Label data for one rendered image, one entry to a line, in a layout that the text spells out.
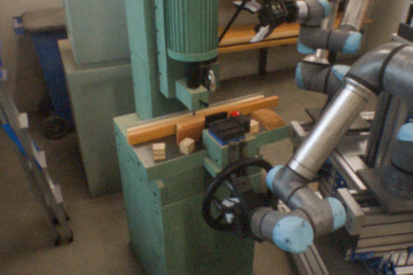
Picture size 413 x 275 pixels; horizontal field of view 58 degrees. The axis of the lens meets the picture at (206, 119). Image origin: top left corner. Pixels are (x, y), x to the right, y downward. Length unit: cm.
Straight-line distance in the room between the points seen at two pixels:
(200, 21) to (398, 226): 95
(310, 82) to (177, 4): 74
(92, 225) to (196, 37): 151
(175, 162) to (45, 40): 190
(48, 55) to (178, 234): 192
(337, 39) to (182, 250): 99
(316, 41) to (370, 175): 51
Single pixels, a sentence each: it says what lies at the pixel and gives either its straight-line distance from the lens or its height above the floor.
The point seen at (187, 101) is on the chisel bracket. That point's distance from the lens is 137.
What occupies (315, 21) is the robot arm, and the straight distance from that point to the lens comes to 142.
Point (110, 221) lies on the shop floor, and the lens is 241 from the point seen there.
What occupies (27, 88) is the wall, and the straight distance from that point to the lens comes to 375.
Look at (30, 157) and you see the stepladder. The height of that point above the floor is 60.
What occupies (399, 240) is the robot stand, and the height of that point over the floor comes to 63.
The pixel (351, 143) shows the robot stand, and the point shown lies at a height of 73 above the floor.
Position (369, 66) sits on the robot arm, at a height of 131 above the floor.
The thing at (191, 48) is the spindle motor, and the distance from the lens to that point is 124.
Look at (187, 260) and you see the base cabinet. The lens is 163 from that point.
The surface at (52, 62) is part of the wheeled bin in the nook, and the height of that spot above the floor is 65.
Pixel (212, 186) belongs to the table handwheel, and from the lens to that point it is 116.
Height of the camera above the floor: 163
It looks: 29 degrees down
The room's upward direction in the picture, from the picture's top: straight up
